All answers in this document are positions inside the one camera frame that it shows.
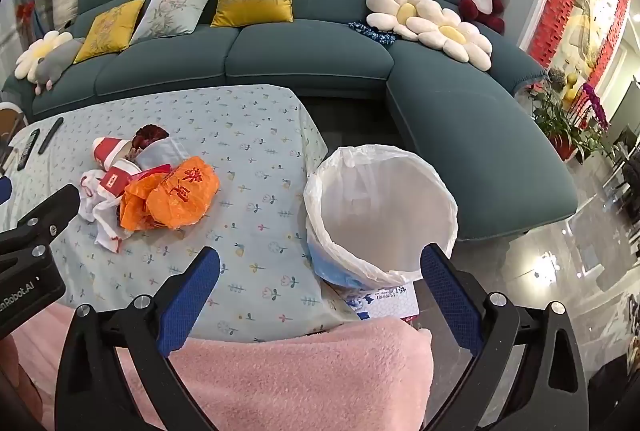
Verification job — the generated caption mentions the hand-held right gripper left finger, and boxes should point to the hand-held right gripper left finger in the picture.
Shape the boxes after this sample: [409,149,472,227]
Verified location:
[54,246,221,431]

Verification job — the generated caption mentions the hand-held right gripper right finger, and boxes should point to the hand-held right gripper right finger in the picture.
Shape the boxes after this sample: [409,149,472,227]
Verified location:
[420,243,591,431]

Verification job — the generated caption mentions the white plastic bag red print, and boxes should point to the white plastic bag red print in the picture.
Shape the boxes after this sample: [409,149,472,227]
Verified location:
[79,161,173,254]

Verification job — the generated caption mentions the red and white paper cup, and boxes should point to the red and white paper cup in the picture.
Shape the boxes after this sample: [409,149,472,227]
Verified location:
[91,136,138,172]

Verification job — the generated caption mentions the orange plastic bag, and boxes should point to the orange plastic bag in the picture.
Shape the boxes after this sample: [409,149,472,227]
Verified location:
[119,156,221,232]

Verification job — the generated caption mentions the grey drawstring pouch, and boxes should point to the grey drawstring pouch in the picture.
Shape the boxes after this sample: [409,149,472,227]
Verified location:
[135,137,187,172]

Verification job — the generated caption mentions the blue bin with white liner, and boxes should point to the blue bin with white liner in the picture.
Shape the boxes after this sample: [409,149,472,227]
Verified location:
[303,145,459,292]

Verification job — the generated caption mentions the black remote with buttons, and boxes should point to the black remote with buttons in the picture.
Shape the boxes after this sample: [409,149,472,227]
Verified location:
[16,128,40,172]

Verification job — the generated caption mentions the round wooden side table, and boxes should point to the round wooden side table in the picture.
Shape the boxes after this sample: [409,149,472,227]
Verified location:
[0,103,23,146]

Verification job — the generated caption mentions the dark red velvet scrunchie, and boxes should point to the dark red velvet scrunchie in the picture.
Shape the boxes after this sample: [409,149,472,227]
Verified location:
[131,124,171,152]

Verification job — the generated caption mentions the pink fleece blanket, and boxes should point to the pink fleece blanket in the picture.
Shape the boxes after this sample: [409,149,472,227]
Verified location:
[10,306,435,431]

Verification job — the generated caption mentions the grey plush toy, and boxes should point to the grey plush toy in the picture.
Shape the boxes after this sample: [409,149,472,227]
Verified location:
[34,37,86,96]

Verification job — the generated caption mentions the small daisy flower cushion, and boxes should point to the small daisy flower cushion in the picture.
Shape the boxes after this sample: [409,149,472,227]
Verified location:
[14,31,73,82]

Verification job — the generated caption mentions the light blue floral tablecloth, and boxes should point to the light blue floral tablecloth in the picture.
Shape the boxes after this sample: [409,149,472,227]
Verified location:
[0,84,366,342]

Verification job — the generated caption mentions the small yellow embroidered cushion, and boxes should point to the small yellow embroidered cushion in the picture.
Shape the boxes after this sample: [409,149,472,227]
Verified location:
[73,0,147,65]

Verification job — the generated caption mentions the green potted plant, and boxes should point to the green potted plant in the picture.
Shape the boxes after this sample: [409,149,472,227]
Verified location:
[530,81,608,162]

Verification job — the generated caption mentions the dark dining chair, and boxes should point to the dark dining chair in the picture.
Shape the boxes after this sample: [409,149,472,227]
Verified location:
[602,123,640,206]

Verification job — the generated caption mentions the light blue floral cushion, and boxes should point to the light blue floral cushion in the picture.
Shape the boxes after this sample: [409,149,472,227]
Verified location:
[129,0,218,46]

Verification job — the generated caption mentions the purple orchid plant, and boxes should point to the purple orchid plant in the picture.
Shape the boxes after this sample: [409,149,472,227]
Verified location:
[580,81,612,136]

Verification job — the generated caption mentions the teal sectional sofa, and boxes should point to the teal sectional sofa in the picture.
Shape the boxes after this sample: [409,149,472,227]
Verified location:
[2,0,581,242]

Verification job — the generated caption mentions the blue patterned cloth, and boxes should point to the blue patterned cloth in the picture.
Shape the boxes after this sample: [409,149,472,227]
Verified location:
[348,21,397,48]

